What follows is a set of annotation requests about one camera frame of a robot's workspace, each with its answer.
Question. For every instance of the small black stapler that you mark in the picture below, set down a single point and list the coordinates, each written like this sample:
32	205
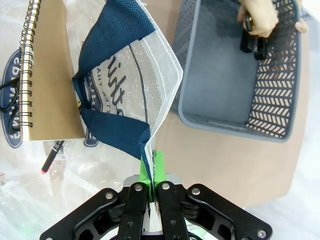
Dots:
250	45

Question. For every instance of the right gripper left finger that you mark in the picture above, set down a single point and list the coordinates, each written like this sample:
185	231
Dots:
135	212

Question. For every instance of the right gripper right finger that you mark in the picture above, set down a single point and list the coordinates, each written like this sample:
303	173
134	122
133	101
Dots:
175	212

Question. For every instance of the person's left hand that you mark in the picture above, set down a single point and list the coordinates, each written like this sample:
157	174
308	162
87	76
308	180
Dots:
302	27

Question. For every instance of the grey plastic lattice basket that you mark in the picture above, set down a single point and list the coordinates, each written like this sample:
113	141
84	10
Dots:
217	82

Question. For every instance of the kraft spiral notebook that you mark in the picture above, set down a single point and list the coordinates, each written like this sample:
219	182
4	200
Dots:
50	75

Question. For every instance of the black frame glasses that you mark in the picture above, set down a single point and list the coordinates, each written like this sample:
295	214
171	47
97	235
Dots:
10	83

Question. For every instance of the person's right hand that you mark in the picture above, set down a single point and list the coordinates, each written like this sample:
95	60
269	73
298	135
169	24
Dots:
260	17

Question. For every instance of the black pen pink tip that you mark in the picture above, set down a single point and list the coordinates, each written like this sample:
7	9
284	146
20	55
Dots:
52	156

